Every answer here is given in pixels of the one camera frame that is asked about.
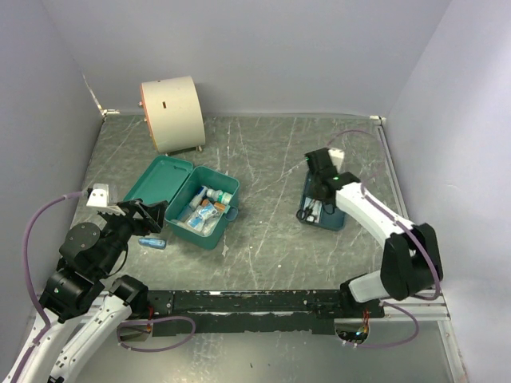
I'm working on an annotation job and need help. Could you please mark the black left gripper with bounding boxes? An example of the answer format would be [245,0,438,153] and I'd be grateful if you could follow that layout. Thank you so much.
[97,197,168,274]

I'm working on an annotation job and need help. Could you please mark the teal divided tray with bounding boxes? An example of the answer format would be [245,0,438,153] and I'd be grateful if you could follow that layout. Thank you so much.
[295,172,346,231]

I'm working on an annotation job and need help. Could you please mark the black scissors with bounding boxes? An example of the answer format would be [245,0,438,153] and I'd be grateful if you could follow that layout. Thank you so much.
[297,198,316,222]

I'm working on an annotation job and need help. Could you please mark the teal medicine kit box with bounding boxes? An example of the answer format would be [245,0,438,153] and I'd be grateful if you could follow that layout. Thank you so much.
[125,156,240,250]

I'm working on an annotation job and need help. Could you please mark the clear gauze packet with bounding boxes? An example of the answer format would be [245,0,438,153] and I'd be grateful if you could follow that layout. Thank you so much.
[177,206,221,236]

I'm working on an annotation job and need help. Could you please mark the blue white wipes packet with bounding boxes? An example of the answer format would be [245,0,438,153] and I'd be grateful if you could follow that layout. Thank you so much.
[185,203,218,231]

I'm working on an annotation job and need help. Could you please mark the brown bottle orange cap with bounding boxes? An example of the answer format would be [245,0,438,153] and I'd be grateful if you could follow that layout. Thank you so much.
[213,202,228,215]

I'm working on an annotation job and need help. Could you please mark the white disinfectant bottle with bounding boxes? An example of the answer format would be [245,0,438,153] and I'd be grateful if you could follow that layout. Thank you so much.
[206,188,233,205]

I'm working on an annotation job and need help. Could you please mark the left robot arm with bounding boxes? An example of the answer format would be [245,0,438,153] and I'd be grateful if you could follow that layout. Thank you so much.
[5,189,168,382]

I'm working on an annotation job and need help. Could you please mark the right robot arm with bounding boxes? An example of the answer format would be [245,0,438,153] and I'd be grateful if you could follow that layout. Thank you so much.
[305,148,443,318]

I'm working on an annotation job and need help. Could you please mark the blue transparent small bottle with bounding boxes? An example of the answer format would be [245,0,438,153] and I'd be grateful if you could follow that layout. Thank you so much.
[138,237,167,250]

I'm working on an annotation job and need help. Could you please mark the cream cylindrical cabinet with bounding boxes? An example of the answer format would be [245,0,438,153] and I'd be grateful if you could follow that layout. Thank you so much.
[140,76,206,154]

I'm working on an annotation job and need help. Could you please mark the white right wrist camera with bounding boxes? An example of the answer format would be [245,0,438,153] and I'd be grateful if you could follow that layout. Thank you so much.
[328,148,345,173]

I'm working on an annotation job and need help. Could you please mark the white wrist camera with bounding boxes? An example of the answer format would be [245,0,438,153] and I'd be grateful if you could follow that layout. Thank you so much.
[86,184,121,215]
[328,148,345,173]

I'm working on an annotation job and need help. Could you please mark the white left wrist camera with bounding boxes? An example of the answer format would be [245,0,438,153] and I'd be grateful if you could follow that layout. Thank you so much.
[86,184,121,215]

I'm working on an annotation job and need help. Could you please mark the metal corner bracket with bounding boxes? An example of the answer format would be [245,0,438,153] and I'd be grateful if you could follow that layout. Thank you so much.
[101,109,121,119]

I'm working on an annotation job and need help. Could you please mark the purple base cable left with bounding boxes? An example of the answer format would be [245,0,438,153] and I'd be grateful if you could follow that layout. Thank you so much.
[115,317,197,353]

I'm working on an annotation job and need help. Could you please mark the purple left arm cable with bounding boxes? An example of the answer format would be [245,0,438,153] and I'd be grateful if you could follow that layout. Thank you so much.
[6,190,89,383]

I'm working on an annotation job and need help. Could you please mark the black mounting base rail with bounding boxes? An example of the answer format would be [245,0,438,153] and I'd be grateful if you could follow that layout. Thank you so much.
[149,289,384,335]

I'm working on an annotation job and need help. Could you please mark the aluminium frame rail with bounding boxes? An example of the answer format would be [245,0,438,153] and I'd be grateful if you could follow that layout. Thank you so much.
[30,290,451,324]

